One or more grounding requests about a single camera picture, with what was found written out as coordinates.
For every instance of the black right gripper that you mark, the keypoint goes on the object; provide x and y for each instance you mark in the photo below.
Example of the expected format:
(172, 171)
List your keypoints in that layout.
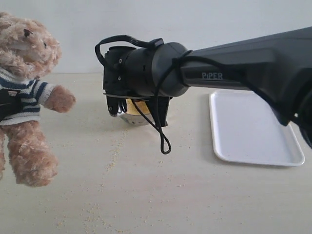
(114, 82)

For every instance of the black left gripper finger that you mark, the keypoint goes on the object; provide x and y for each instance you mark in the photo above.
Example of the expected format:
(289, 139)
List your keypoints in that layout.
(10, 103)

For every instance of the teddy bear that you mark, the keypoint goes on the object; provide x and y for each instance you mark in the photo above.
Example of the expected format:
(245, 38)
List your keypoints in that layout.
(28, 52)

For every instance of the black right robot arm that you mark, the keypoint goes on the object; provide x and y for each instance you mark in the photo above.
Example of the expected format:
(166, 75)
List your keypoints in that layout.
(278, 68)

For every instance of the yellow millet grains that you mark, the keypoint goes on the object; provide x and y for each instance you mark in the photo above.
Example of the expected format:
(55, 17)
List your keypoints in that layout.
(133, 109)

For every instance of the steel bowl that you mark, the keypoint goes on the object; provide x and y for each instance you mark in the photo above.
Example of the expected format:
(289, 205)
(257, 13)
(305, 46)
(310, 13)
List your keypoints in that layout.
(135, 120)

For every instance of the white plastic tray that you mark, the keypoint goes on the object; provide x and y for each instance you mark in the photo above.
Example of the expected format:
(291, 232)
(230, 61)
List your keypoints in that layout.
(245, 130)

